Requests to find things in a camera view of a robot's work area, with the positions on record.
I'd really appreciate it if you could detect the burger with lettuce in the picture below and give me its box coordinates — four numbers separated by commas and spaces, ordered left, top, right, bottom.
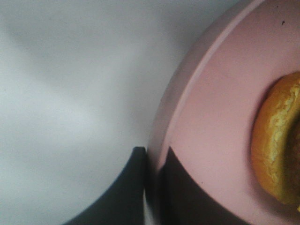
251, 72, 300, 206

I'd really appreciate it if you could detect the pink round plate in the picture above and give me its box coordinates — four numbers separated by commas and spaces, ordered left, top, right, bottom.
146, 0, 300, 225

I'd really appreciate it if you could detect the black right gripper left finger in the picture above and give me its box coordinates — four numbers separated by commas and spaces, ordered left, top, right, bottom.
65, 147, 146, 225

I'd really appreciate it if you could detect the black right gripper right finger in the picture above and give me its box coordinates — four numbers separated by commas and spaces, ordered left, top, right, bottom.
159, 147, 249, 225

